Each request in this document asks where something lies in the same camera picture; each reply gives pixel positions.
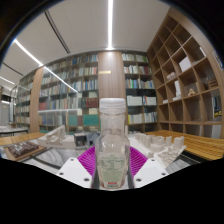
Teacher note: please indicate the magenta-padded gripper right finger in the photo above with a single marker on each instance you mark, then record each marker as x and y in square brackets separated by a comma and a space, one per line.
[150, 172]

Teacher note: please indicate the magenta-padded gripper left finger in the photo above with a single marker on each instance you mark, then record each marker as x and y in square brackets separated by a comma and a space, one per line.
[74, 172]

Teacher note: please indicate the clear plastic bottle white cap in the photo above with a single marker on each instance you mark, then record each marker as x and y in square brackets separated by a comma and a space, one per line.
[112, 140]

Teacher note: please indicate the white block city model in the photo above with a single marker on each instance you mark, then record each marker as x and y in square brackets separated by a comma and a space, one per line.
[160, 146]

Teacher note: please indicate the beige architectural building model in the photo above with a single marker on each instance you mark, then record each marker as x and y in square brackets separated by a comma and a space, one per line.
[56, 138]

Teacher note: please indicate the brown model on wooden board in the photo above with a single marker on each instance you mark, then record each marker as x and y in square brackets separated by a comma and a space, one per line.
[21, 149]

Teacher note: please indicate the narrow bookshelf full of books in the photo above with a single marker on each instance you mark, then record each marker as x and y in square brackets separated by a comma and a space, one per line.
[138, 100]

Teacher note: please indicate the wooden cubby shelf unit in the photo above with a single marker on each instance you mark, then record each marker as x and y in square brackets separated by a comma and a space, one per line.
[186, 106]

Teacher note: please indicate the wide bookshelf full of books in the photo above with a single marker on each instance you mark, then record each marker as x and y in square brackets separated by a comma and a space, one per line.
[83, 83]

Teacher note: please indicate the ceiling light strips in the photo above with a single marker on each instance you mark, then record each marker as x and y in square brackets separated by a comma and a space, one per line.
[110, 23]

